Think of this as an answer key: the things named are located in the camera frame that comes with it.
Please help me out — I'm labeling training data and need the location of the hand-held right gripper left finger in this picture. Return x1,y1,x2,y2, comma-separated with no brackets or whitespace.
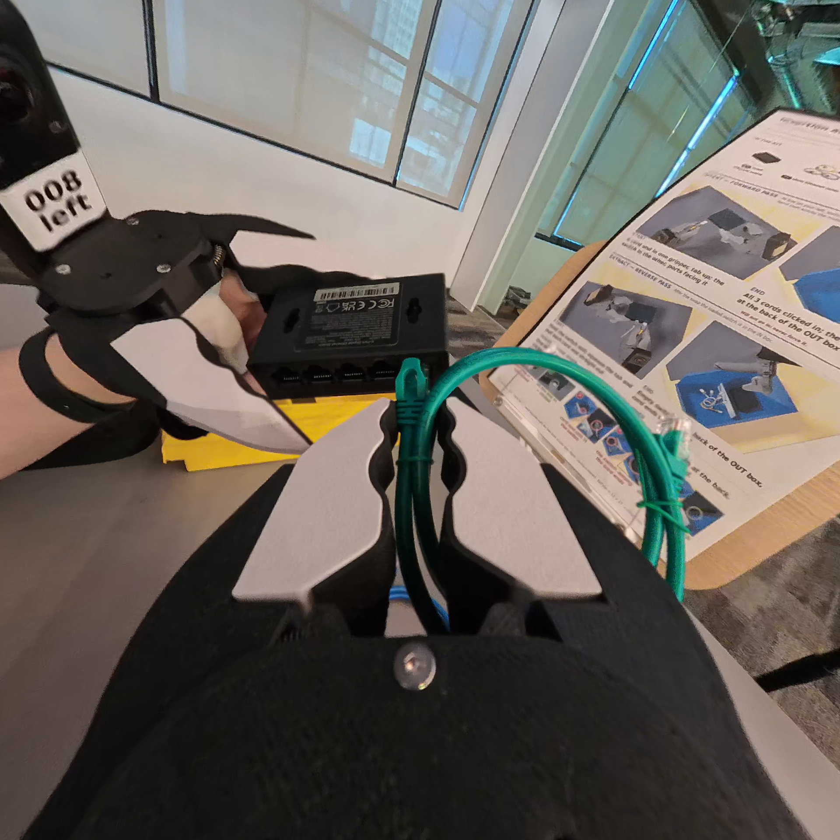
233,398,399,607

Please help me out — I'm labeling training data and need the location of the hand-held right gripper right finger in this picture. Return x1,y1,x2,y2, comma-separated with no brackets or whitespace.
435,398,602,605

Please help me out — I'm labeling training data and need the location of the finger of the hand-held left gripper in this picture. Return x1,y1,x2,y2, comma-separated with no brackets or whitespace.
109,283,313,456

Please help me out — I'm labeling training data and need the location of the yellow plastic bin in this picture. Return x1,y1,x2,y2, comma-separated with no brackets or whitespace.
161,394,395,473

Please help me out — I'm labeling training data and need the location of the blue ethernet cable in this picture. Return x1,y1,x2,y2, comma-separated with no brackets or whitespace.
389,588,451,634

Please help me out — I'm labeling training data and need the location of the green ethernet cable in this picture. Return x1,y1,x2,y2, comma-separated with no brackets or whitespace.
392,348,694,631

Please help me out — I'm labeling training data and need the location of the black ethernet port box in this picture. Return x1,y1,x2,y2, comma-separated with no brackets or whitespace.
247,273,451,403

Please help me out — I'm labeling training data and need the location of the person's left hand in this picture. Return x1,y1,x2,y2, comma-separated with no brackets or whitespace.
0,276,273,480

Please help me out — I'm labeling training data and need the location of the black wristwatch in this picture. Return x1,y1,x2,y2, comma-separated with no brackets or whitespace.
19,326,132,425

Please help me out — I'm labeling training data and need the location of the printed instruction sheet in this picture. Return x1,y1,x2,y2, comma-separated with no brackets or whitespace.
493,108,840,561

